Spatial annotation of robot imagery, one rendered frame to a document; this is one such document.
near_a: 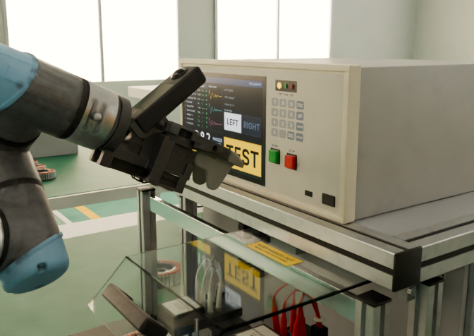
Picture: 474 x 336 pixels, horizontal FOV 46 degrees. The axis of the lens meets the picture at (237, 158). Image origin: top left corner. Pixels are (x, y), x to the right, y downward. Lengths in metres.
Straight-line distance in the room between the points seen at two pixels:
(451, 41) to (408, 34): 0.64
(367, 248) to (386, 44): 7.52
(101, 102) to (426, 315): 0.48
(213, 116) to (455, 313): 0.48
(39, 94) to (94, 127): 0.07
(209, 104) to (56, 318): 0.63
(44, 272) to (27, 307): 0.79
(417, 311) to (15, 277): 0.49
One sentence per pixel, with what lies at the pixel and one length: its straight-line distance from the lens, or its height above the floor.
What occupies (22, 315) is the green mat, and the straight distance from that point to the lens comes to 1.38.
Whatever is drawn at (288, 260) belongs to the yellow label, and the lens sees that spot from 0.75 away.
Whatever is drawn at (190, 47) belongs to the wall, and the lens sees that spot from 6.13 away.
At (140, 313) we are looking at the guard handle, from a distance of 0.62.
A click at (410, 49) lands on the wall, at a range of 8.56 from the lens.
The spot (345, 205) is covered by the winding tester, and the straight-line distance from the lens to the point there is 0.73.
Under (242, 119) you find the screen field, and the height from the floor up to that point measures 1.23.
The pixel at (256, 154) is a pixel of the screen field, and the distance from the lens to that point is 0.86.
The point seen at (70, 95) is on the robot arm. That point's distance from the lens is 0.63.
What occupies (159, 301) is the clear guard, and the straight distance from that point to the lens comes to 0.67.
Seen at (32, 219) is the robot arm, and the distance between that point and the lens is 0.63.
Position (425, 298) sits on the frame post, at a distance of 0.76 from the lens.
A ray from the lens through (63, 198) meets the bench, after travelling 2.34.
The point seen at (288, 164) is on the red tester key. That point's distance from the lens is 0.80.
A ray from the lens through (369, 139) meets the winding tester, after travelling 0.75.
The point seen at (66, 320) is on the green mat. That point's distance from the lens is 1.33.
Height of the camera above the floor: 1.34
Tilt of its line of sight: 11 degrees down
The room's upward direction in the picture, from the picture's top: straight up
